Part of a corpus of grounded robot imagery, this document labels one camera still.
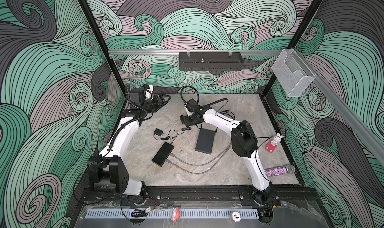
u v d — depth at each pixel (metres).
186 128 0.98
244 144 0.56
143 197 0.66
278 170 0.79
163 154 0.87
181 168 0.83
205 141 0.93
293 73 0.78
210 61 0.96
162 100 0.71
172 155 0.88
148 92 0.67
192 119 0.83
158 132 0.98
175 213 0.64
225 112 1.00
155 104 0.71
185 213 0.70
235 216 0.63
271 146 0.90
